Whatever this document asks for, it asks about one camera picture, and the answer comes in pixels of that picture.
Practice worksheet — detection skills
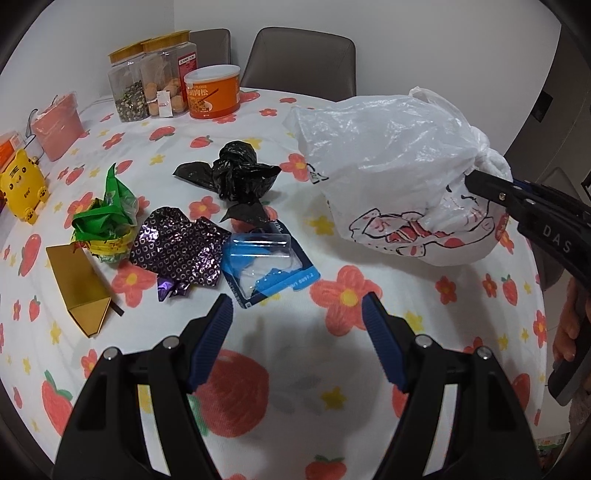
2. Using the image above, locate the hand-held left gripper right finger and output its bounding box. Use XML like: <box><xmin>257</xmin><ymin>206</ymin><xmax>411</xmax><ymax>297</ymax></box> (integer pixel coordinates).
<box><xmin>361</xmin><ymin>292</ymin><xmax>541</xmax><ymax>480</ymax></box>

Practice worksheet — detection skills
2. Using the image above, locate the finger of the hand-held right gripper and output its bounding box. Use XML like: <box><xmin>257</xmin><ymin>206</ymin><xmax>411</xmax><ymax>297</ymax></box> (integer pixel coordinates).
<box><xmin>464</xmin><ymin>170</ymin><xmax>520</xmax><ymax>213</ymax></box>
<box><xmin>513</xmin><ymin>180</ymin><xmax>591</xmax><ymax>217</ymax></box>

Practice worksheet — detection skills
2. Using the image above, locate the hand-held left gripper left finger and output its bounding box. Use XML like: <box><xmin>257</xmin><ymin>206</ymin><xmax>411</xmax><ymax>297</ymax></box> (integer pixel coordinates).
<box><xmin>53</xmin><ymin>294</ymin><xmax>234</xmax><ymax>480</ymax></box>

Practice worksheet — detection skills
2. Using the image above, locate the blue blister pack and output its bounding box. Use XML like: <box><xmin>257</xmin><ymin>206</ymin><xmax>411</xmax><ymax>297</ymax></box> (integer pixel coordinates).
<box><xmin>222</xmin><ymin>226</ymin><xmax>320</xmax><ymax>308</ymax></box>

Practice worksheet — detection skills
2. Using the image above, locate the white printed plastic bag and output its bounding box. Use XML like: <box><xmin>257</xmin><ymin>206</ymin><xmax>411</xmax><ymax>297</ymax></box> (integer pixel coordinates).
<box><xmin>283</xmin><ymin>86</ymin><xmax>513</xmax><ymax>267</ymax></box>

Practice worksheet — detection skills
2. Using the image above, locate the person's right hand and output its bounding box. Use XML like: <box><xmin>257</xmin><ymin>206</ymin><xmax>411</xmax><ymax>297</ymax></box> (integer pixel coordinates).
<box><xmin>551</xmin><ymin>277</ymin><xmax>583</xmax><ymax>365</ymax></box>

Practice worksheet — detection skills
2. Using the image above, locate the grey-brown dining chair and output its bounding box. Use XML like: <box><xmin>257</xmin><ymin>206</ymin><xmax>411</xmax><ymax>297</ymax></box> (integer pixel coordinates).
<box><xmin>531</xmin><ymin>166</ymin><xmax>591</xmax><ymax>291</ymax></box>
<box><xmin>189</xmin><ymin>28</ymin><xmax>232</xmax><ymax>88</ymax></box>
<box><xmin>240</xmin><ymin>27</ymin><xmax>357</xmax><ymax>100</ymax></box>

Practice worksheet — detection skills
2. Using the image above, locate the strawberry print tablecloth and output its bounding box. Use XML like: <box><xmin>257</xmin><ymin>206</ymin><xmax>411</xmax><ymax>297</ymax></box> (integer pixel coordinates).
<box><xmin>0</xmin><ymin>85</ymin><xmax>573</xmax><ymax>480</ymax></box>

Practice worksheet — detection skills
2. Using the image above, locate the purple patterned wrapper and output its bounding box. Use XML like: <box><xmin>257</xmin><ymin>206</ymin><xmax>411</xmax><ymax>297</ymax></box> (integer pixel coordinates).
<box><xmin>129</xmin><ymin>206</ymin><xmax>232</xmax><ymax>301</ymax></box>

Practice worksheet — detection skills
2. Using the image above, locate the gold paper box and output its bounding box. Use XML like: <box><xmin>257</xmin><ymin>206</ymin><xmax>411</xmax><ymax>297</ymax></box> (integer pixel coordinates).
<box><xmin>45</xmin><ymin>244</ymin><xmax>124</xmax><ymax>339</ymax></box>

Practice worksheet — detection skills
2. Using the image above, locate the green crumpled wrapper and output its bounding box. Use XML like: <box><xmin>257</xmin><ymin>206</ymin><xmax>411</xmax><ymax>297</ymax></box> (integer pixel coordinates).
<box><xmin>70</xmin><ymin>163</ymin><xmax>139</xmax><ymax>264</ymax></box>

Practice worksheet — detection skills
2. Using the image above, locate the black plastic bag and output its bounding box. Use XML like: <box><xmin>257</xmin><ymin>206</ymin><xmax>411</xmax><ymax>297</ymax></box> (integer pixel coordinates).
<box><xmin>173</xmin><ymin>140</ymin><xmax>282</xmax><ymax>227</ymax></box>

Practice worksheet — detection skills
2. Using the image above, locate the yellow tiger toy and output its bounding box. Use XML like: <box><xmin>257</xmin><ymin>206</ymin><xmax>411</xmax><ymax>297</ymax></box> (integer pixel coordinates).
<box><xmin>0</xmin><ymin>148</ymin><xmax>51</xmax><ymax>225</ymax></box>

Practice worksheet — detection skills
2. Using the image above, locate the orange food can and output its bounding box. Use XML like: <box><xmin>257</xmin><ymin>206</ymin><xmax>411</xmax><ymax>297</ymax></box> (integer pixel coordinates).
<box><xmin>184</xmin><ymin>65</ymin><xmax>242</xmax><ymax>121</ymax></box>

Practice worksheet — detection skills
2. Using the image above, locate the pink plastic bucket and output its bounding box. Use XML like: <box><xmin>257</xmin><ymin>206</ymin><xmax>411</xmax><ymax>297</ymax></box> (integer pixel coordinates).
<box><xmin>30</xmin><ymin>92</ymin><xmax>84</xmax><ymax>162</ymax></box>

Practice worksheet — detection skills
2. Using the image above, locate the seed jar with gold lid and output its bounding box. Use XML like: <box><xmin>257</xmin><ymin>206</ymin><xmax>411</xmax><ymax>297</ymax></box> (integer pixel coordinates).
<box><xmin>108</xmin><ymin>42</ymin><xmax>151</xmax><ymax>123</ymax></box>

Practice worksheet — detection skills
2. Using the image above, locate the biscuit jar with gold lid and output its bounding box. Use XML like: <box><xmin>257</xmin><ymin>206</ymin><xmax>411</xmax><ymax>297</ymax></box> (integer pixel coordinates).
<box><xmin>140</xmin><ymin>30</ymin><xmax>192</xmax><ymax>118</ymax></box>

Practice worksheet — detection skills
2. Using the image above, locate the orange box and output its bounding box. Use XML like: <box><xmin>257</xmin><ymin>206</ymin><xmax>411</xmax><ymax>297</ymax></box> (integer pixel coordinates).
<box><xmin>0</xmin><ymin>130</ymin><xmax>24</xmax><ymax>174</ymax></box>

